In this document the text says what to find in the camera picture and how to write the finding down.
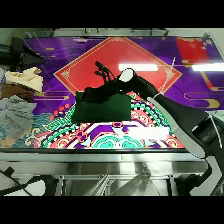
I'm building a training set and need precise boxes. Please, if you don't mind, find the cream garment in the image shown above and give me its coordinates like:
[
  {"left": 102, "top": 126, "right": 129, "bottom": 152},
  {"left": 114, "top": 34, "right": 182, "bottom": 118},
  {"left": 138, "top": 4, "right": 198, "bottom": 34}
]
[{"left": 5, "top": 66, "right": 44, "bottom": 93}]

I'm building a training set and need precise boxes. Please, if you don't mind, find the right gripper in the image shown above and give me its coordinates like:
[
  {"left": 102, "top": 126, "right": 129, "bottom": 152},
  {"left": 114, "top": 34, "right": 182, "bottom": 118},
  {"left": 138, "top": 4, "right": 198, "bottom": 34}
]
[{"left": 81, "top": 84, "right": 108, "bottom": 102}]

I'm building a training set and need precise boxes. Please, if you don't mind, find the brown garment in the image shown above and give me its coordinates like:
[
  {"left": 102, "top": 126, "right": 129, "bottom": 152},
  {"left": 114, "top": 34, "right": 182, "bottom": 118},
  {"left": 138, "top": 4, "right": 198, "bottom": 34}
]
[{"left": 0, "top": 82, "right": 36, "bottom": 102}]

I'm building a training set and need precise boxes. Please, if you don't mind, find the dark green garment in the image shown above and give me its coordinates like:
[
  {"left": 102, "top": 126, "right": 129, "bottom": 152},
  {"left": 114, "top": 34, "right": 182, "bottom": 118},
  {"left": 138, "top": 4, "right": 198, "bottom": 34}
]
[{"left": 71, "top": 90, "right": 133, "bottom": 125}]

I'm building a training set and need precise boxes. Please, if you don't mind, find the grey garment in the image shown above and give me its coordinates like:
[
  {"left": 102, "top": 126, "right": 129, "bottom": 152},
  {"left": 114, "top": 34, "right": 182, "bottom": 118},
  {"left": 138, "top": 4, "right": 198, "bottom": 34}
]
[{"left": 0, "top": 95, "right": 37, "bottom": 140}]

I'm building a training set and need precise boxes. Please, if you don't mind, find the black garment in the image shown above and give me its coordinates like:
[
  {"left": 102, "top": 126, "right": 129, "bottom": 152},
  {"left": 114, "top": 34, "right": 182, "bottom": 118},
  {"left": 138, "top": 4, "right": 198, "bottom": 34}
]
[{"left": 9, "top": 36, "right": 47, "bottom": 72}]

